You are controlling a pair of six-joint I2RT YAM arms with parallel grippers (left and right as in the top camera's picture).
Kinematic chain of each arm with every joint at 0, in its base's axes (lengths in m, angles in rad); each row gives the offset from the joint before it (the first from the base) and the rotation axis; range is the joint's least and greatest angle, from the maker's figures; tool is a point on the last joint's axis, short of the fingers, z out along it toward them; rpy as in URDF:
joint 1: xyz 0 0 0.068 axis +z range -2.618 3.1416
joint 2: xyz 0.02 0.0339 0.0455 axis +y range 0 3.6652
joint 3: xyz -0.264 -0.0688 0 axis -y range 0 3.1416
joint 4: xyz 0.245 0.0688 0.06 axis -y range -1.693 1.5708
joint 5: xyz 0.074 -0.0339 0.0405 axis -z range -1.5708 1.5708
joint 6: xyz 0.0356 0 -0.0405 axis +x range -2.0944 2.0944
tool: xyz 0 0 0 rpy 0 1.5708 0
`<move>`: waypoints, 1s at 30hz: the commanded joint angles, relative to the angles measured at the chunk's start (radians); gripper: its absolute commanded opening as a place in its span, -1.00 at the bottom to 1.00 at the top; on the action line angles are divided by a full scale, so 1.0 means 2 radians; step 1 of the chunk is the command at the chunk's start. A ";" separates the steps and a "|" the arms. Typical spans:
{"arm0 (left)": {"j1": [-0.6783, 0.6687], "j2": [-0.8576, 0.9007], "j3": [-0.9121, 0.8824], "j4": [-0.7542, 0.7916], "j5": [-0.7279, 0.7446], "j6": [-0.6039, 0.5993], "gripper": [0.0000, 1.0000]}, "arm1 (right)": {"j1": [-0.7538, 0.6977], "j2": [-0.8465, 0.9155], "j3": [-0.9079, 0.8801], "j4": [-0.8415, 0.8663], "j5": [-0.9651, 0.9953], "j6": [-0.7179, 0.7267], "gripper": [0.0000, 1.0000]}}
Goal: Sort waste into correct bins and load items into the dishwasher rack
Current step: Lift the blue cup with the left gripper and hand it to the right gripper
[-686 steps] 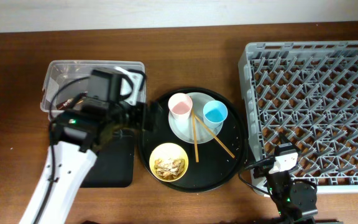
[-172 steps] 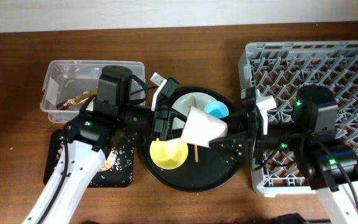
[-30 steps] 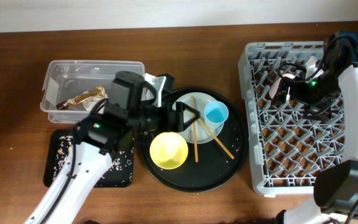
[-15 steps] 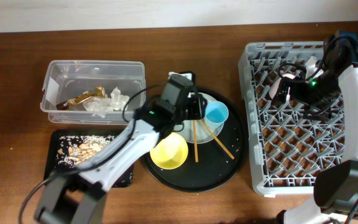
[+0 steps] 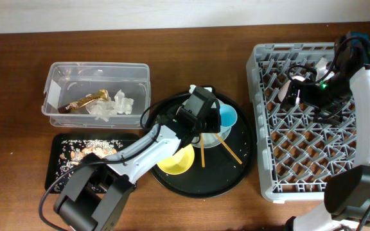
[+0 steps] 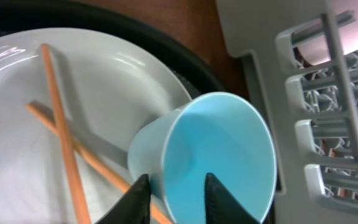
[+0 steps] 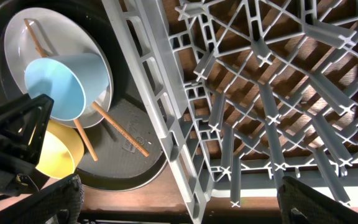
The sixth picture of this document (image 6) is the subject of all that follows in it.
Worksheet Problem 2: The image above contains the wooden chopstick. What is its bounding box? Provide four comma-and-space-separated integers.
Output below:
40, 44, 91, 224
26, 103, 172, 224

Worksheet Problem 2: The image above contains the blue cup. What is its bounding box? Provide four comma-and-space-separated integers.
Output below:
127, 92, 277, 223

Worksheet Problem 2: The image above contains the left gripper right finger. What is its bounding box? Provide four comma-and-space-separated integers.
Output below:
204, 173, 260, 224

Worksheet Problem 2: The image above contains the round black serving tray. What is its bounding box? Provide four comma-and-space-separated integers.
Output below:
0, 0, 227, 93

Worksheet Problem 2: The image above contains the grey plate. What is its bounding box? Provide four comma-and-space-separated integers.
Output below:
0, 29, 190, 223

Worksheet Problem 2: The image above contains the grey dishwasher rack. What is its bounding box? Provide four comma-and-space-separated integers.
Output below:
217, 1, 358, 223

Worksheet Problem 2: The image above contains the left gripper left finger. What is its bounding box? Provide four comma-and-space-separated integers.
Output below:
96, 174, 151, 224

